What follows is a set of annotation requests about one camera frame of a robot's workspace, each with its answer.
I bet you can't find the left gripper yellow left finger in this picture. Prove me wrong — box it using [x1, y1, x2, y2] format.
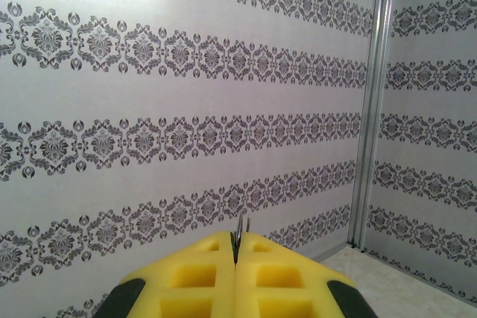
[96, 230, 238, 318]

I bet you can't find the silver split key ring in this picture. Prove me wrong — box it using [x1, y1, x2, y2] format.
[233, 213, 251, 263]

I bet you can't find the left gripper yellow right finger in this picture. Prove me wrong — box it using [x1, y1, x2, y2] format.
[236, 231, 373, 318]

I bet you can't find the aluminium frame corner post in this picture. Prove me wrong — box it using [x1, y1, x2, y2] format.
[348, 0, 398, 252]

